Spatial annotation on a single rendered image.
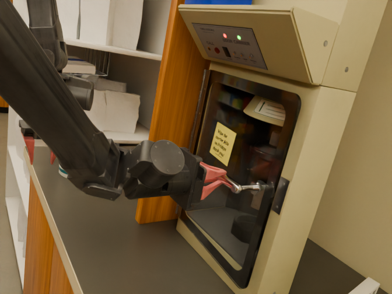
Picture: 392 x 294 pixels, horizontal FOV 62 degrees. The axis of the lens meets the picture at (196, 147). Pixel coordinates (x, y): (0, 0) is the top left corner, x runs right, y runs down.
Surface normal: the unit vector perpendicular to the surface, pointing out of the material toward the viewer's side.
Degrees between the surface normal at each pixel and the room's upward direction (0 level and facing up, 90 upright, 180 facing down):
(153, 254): 0
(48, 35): 86
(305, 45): 90
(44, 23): 73
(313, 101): 90
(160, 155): 44
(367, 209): 90
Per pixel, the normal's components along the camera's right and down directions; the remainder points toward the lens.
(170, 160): 0.51, -0.44
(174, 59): 0.54, 0.34
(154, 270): 0.20, -0.94
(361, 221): -0.82, 0.00
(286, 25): -0.72, 0.66
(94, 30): -0.09, 0.42
